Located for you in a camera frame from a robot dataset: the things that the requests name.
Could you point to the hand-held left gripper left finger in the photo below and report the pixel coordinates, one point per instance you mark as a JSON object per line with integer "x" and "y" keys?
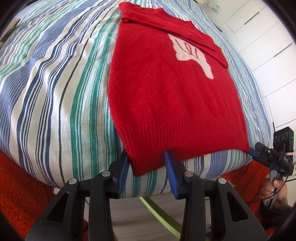
{"x": 123, "y": 176}

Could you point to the striped bedspread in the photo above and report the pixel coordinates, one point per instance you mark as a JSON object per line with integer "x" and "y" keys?
{"x": 57, "y": 92}

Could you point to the white wall socket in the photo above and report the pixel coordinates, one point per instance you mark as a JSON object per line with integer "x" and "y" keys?
{"x": 216, "y": 6}

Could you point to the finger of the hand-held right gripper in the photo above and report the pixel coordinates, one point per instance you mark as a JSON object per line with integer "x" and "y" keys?
{"x": 255, "y": 154}
{"x": 262, "y": 148}

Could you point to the person's right hand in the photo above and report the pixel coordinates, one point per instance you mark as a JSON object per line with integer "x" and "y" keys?
{"x": 268, "y": 190}

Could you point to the red knitted sweater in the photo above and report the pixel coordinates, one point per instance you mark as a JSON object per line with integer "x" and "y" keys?
{"x": 166, "y": 92}

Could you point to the orange rug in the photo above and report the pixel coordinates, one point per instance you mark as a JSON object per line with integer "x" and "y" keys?
{"x": 20, "y": 185}

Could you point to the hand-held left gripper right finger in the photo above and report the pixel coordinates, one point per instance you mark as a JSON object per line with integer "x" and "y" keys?
{"x": 172, "y": 176}

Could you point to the yellow-green strip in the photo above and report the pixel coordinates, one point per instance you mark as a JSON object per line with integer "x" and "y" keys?
{"x": 161, "y": 220}

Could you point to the white wardrobe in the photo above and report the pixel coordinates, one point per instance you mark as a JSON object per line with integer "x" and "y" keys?
{"x": 261, "y": 41}

